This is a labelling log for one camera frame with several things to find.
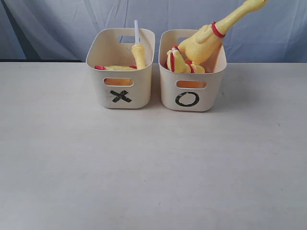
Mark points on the cream bin marked X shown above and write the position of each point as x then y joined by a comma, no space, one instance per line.
107,50

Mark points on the whole yellow rubber chicken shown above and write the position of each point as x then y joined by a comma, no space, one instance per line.
176,64
200,46

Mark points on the whole yellow rubber chicken front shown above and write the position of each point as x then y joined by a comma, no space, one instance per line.
176,64

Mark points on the cream bin marked O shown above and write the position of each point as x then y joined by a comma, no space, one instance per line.
194,92

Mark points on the light blue backdrop curtain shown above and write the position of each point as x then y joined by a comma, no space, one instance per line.
65,29

